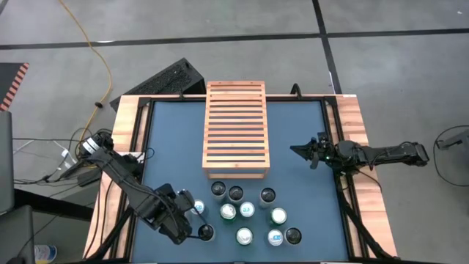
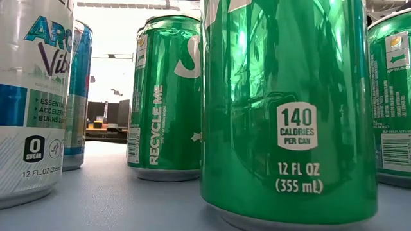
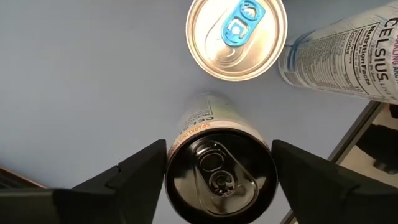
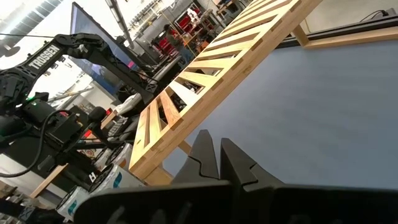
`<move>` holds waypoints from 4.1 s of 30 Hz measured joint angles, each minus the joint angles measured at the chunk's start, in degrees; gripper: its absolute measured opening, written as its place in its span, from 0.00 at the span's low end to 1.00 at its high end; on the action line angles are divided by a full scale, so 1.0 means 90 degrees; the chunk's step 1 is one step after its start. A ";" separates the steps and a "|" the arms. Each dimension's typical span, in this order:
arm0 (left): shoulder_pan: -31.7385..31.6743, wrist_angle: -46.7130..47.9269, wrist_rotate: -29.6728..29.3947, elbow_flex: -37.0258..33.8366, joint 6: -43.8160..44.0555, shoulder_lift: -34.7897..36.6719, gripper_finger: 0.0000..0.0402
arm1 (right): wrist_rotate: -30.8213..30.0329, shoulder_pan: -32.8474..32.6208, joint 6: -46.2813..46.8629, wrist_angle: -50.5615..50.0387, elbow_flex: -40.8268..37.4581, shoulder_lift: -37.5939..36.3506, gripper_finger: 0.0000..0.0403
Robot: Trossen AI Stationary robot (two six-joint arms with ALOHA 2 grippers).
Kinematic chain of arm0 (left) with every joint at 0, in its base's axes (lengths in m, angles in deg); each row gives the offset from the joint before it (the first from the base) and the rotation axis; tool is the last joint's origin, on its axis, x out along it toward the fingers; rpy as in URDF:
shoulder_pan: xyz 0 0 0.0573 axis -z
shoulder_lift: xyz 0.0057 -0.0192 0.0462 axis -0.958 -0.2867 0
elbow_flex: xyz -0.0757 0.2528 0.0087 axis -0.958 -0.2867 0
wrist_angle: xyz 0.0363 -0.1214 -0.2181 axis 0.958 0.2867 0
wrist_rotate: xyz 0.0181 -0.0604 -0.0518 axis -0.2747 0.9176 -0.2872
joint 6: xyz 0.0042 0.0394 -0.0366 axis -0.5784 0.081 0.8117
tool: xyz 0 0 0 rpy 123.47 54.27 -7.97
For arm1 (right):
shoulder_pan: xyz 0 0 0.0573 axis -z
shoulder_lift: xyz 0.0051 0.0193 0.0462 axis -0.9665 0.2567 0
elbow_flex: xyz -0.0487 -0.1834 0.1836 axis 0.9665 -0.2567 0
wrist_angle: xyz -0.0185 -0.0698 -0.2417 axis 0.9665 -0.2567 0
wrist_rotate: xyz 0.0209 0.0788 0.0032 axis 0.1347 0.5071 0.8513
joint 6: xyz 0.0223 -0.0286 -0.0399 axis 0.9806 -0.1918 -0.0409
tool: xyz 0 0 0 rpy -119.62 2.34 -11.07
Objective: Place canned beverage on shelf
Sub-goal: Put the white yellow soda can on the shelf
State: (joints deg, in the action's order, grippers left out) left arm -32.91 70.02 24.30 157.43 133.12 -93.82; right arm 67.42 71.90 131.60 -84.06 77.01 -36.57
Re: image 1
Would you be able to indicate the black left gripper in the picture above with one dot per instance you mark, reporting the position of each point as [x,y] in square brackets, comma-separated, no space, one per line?
[172,220]

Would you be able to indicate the grey floor stand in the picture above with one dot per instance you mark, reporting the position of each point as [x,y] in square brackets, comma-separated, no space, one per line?
[458,140]

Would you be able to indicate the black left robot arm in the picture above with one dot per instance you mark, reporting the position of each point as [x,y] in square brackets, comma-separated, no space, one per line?
[121,176]

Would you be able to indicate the black metal rig frame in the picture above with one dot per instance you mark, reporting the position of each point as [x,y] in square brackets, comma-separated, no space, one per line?
[300,99]

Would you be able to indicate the green Sprite can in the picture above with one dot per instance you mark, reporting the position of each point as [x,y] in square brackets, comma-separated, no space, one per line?
[228,211]
[278,216]
[244,236]

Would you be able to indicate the wooden slatted shelf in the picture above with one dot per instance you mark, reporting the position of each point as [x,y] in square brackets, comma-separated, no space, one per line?
[236,165]

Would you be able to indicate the black floor bar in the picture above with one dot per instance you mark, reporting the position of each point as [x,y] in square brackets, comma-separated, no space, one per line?
[51,203]

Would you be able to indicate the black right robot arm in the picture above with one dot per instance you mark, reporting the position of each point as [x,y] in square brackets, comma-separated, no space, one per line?
[388,154]

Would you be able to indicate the black mat orange striped edge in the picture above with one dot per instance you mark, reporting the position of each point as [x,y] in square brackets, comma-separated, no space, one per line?
[14,86]

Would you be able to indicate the silver blue Red Bull can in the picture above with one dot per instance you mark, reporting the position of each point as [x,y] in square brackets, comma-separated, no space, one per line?
[199,206]
[275,237]
[247,209]

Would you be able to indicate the white blue yellow container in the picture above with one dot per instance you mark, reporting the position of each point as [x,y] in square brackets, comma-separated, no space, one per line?
[45,253]

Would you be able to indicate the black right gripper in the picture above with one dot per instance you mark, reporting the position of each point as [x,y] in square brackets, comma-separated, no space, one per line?
[324,152]

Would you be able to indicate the grey panel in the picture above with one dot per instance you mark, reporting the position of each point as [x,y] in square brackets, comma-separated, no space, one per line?
[5,161]

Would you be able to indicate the black computer case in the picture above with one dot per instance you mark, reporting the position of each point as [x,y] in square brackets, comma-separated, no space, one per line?
[165,80]

